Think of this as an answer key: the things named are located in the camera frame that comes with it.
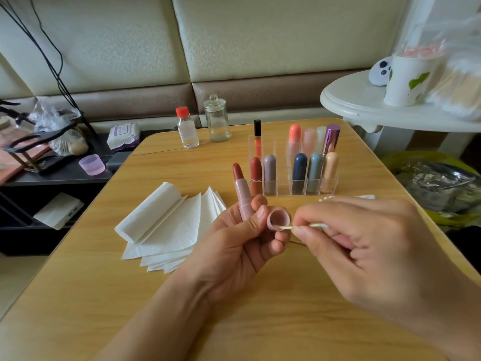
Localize person's right hand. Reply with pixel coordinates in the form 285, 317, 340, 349
292, 195, 481, 350

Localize clear bottle red cap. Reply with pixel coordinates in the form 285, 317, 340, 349
176, 106, 201, 149

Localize black cables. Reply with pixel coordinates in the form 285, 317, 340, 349
0, 0, 87, 128

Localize yellow-green bin with bag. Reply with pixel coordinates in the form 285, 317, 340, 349
382, 150, 481, 226

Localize clear acrylic lipstick organizer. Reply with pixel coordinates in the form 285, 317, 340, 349
253, 120, 341, 195

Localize pink tray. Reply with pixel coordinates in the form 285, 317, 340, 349
0, 127, 50, 185

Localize dusty pink lipstick cap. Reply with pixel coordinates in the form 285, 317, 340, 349
266, 207, 293, 232

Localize white power bank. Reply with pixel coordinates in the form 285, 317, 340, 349
33, 193, 85, 230

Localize white tissue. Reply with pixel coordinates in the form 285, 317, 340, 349
114, 182, 183, 244

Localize pile of cotton swabs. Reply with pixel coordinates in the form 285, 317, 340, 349
319, 194, 376, 202

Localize red lipstick dusty pink tube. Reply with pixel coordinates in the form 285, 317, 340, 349
232, 163, 257, 222

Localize crumpled clear plastic bag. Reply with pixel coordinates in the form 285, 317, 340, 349
30, 97, 90, 156

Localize wet wipes pack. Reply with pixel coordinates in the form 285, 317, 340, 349
107, 122, 141, 151

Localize stack of white tissues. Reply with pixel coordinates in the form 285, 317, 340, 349
114, 182, 228, 274

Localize white round side table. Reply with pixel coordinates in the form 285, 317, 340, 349
320, 70, 481, 134

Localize white mug green leaf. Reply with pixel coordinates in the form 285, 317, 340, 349
384, 47, 446, 108

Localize red lipstick mauve tube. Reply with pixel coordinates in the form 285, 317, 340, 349
263, 154, 278, 196

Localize thin wooden cotton swab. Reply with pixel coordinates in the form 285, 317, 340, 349
277, 222, 329, 231

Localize beige padded backrest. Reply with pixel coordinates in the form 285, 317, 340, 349
0, 0, 410, 125

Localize black low shelf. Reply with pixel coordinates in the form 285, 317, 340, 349
0, 131, 177, 256

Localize black clip tool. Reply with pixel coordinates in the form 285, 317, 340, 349
0, 99, 24, 121

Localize person's left hand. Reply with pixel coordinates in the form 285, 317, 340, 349
176, 194, 291, 301

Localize glass jar with lid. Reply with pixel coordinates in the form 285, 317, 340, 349
203, 94, 231, 143

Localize white panda figure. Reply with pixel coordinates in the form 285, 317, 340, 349
368, 56, 393, 87

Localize small purple plastic cup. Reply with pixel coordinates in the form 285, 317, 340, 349
79, 154, 106, 176

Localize person's left forearm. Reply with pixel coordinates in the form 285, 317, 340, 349
94, 274, 215, 361

